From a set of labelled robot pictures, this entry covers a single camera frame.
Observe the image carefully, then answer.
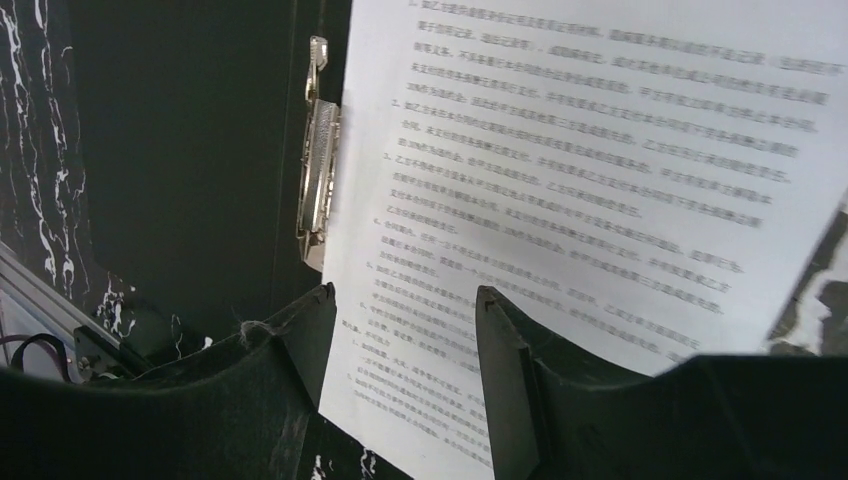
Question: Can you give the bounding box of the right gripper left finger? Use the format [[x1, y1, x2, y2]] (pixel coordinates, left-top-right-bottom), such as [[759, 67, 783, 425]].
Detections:
[[1, 284, 336, 479]]

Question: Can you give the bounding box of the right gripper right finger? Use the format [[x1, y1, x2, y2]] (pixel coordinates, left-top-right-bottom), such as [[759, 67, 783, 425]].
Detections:
[[475, 286, 847, 479]]

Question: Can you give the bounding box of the printed paper sheet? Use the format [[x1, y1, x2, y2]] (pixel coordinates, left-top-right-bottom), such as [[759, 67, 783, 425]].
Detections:
[[320, 1, 847, 479]]

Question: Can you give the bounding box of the white A4 file folder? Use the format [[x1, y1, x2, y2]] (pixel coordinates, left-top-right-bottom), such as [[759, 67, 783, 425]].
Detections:
[[66, 0, 412, 480]]

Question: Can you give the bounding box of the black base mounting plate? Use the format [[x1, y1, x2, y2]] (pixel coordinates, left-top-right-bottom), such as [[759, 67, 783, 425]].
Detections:
[[73, 298, 207, 381]]

